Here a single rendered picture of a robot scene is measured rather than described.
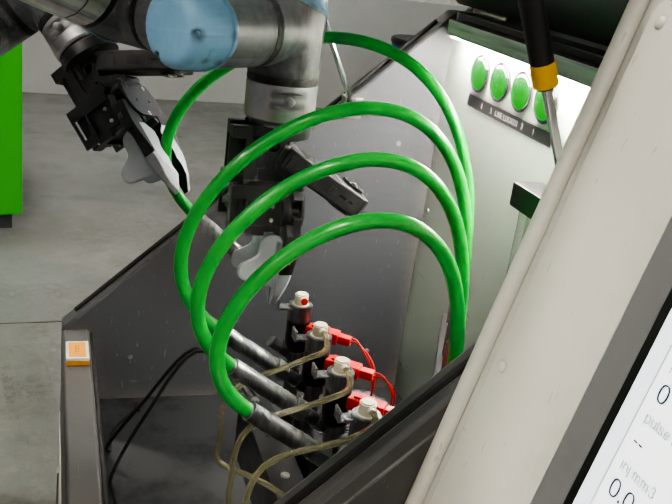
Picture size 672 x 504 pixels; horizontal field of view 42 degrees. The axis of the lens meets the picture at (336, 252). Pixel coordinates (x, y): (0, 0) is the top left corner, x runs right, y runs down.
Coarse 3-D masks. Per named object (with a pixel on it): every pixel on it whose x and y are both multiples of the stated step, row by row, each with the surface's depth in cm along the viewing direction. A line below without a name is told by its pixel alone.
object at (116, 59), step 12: (96, 60) 106; (108, 60) 105; (120, 60) 104; (132, 60) 104; (144, 60) 103; (156, 60) 103; (108, 72) 106; (120, 72) 106; (132, 72) 106; (144, 72) 105; (156, 72) 105; (168, 72) 104; (180, 72) 104; (192, 72) 106
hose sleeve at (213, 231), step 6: (204, 216) 107; (204, 222) 107; (210, 222) 107; (204, 228) 107; (210, 228) 107; (216, 228) 107; (210, 234) 107; (216, 234) 107; (234, 246) 108; (240, 246) 108; (228, 252) 108
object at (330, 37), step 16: (336, 32) 98; (368, 48) 98; (384, 48) 98; (416, 64) 98; (208, 80) 101; (432, 80) 99; (192, 96) 102; (176, 112) 103; (448, 112) 100; (176, 128) 104; (160, 144) 104; (464, 144) 101; (464, 160) 101
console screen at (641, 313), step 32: (640, 288) 52; (640, 320) 51; (608, 352) 53; (640, 352) 50; (608, 384) 52; (640, 384) 50; (576, 416) 54; (608, 416) 51; (640, 416) 49; (576, 448) 53; (608, 448) 51; (640, 448) 49; (544, 480) 55; (576, 480) 53; (608, 480) 50; (640, 480) 48
